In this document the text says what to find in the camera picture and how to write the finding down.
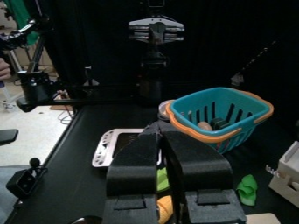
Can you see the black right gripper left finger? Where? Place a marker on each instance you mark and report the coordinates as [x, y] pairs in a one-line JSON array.
[[129, 169]]

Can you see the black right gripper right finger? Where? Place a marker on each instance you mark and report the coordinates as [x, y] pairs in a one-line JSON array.
[[201, 172]]

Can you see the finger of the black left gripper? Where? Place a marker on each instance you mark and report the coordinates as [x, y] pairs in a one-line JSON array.
[[153, 33], [161, 33]]

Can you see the green corn husk piece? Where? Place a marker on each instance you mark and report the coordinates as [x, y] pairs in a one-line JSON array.
[[161, 179], [247, 189]]

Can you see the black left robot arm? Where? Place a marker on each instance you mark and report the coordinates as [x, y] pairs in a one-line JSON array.
[[153, 73]]

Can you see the person's hand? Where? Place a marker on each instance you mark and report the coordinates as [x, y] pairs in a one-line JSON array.
[[4, 70]]

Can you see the grey kitchen scale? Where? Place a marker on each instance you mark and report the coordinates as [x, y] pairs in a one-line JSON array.
[[103, 148]]

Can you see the toy egg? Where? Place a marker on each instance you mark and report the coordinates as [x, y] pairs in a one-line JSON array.
[[204, 126]]

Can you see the dark toy in basket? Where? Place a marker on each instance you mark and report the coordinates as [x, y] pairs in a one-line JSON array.
[[219, 123]]

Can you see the white toy knife block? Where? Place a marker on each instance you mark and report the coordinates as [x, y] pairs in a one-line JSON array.
[[287, 175]]

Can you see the metal bowl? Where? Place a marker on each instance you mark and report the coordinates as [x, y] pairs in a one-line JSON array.
[[163, 109]]

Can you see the teal basket with orange rim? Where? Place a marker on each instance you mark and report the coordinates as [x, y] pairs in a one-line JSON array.
[[240, 99]]

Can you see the green cloth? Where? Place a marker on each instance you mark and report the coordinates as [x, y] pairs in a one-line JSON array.
[[18, 14]]

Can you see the black chair seat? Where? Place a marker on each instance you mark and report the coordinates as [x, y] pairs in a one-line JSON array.
[[6, 136]]

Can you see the thin diagonal frame brace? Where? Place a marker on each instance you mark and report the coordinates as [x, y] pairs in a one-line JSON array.
[[252, 61]]

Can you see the small black camera with microphone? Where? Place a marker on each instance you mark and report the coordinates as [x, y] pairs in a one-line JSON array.
[[22, 182]]

